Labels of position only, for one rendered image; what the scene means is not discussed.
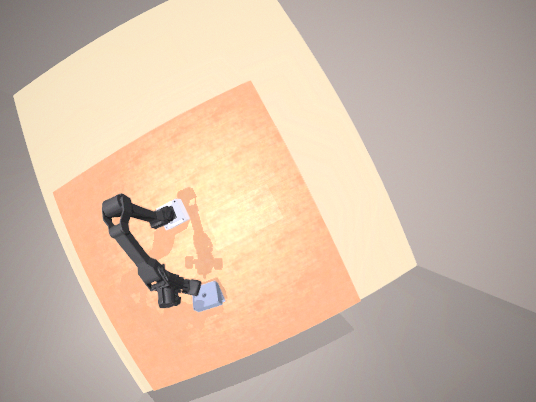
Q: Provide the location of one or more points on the light blue sloped panel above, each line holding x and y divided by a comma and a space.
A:
210, 296

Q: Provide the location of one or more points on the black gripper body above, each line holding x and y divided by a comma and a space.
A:
192, 287

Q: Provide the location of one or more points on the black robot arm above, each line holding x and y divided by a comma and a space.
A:
149, 269

